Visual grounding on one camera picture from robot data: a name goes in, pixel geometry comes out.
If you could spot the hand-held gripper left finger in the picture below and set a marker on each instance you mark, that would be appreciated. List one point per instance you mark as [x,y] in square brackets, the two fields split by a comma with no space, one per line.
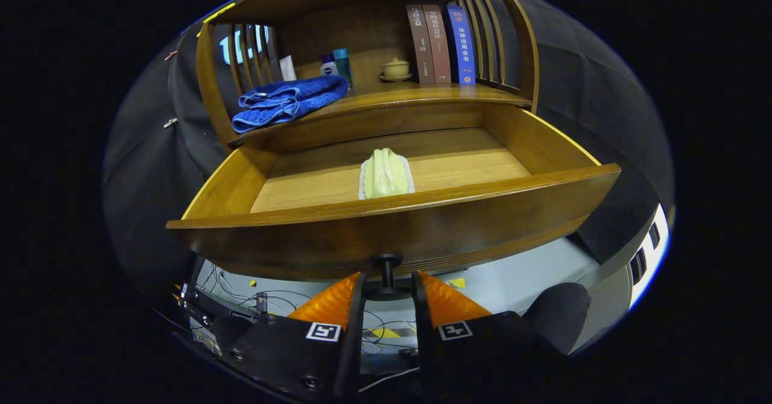
[356,337]

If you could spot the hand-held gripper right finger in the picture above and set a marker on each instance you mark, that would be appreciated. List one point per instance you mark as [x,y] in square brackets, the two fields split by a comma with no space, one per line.
[422,356]

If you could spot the wooden drawer with black knob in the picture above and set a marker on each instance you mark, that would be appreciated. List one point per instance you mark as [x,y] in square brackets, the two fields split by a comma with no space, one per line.
[386,229]

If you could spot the light green scrub brush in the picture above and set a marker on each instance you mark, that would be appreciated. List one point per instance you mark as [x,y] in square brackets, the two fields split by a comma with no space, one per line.
[386,175]

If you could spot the wooden countertop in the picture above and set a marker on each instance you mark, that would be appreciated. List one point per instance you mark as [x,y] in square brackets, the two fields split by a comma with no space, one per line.
[422,93]

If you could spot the person's dark trouser leg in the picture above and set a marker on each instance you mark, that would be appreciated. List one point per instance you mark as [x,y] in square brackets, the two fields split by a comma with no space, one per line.
[558,316]

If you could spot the blue towel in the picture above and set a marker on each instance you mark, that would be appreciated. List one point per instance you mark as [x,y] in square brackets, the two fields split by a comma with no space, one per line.
[283,104]

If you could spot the white slotted appliance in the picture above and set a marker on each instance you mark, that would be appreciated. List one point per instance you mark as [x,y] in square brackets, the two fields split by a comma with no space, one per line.
[650,253]

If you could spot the black backdrop cloth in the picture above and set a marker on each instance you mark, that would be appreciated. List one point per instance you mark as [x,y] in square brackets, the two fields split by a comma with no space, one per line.
[151,169]

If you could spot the beige lidded teacup with saucer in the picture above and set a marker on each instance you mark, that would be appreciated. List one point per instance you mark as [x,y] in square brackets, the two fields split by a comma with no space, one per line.
[395,69]

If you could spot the white bottle with blue cap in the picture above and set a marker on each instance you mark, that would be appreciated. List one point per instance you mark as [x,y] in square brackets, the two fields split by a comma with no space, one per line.
[329,67]

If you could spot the teal bottle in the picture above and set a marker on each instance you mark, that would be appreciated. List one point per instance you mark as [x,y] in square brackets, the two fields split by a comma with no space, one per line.
[343,66]

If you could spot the white card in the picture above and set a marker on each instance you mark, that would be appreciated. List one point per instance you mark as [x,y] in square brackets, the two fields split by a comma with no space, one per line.
[287,68]

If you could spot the dark brown book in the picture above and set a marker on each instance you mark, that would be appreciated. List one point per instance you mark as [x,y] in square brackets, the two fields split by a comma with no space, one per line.
[420,42]

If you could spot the reddish brown book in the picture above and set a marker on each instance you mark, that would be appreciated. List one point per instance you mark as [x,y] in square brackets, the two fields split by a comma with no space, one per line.
[438,42]

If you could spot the blue book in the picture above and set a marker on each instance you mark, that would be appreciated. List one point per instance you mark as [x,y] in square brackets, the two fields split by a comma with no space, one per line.
[461,42]

